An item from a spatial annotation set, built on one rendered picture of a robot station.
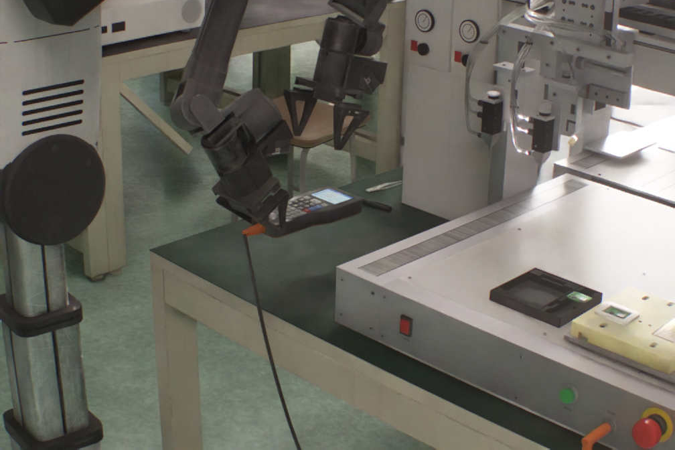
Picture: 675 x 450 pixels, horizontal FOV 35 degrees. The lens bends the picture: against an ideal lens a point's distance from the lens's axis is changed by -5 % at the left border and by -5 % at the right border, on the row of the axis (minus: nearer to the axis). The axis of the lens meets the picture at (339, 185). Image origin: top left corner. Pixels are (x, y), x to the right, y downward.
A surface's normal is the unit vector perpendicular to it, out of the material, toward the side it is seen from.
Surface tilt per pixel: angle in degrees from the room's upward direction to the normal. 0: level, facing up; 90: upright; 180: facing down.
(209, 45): 61
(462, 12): 90
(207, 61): 54
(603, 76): 90
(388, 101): 90
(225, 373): 0
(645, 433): 88
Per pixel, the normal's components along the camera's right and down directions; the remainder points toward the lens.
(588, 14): -0.70, 0.23
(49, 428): 0.64, 0.29
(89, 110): 0.76, 0.39
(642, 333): 0.03, -0.94
